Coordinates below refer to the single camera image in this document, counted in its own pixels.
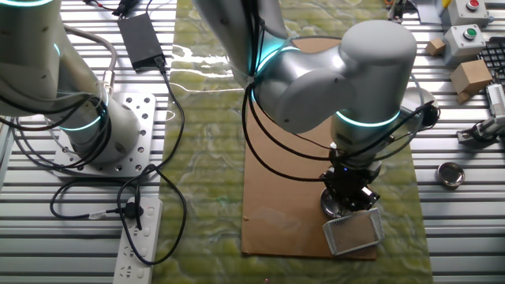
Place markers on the green marble pattern mat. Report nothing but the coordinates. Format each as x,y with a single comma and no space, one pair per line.
205,158

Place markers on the metal clamp tool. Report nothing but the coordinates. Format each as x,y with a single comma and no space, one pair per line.
479,130

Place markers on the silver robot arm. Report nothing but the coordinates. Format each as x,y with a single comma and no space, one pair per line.
355,71

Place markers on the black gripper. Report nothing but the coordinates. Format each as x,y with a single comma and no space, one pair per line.
347,181

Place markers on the grey box with green button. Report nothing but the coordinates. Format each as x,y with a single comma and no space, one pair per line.
461,45

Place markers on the brown cardboard sheet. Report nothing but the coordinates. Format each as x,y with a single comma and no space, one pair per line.
276,189

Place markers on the silver ribbed camera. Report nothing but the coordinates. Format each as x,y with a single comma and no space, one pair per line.
496,100

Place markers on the black power adapter brick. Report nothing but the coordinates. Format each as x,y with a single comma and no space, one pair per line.
140,39

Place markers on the small metal cup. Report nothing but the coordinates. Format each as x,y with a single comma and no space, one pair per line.
329,207

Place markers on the grey box with red button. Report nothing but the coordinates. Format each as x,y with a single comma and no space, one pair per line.
465,13

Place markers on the perforated metal robot base plate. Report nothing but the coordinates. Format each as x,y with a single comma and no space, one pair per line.
138,130

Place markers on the small brown cardboard box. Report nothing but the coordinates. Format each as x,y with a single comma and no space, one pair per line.
435,47

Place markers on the white flower print saucer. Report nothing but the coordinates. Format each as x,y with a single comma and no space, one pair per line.
412,100

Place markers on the white power strip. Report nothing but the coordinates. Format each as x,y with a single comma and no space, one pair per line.
136,248

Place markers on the black keyboard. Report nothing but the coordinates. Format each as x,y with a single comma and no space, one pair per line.
493,59

